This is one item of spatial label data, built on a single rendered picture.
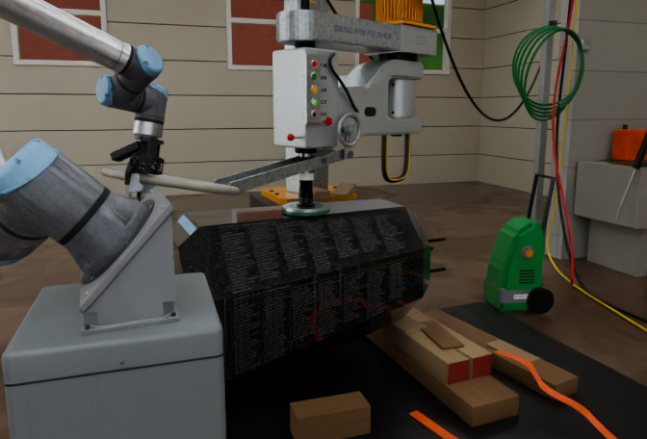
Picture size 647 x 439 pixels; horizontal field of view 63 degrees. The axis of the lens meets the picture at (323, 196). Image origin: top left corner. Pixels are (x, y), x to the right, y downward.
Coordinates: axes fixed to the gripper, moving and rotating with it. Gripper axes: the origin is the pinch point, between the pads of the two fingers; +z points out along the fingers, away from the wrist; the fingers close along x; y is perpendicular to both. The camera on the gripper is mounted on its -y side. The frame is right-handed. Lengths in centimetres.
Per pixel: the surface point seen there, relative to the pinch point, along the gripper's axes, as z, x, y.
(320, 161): -23, 78, 39
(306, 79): -55, 57, 34
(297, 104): -45, 63, 30
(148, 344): 22, -59, 48
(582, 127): -92, 331, 192
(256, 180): -11, 49, 22
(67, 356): 25, -67, 36
